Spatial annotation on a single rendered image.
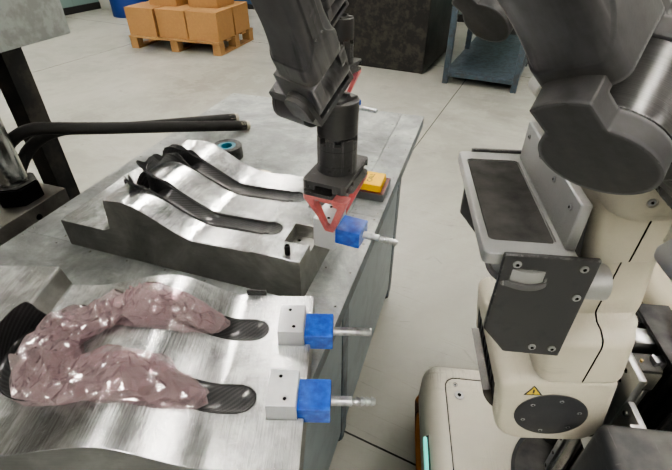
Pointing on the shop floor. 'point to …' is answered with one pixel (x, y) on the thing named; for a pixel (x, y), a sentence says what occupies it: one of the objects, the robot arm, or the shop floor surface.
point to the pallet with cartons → (189, 13)
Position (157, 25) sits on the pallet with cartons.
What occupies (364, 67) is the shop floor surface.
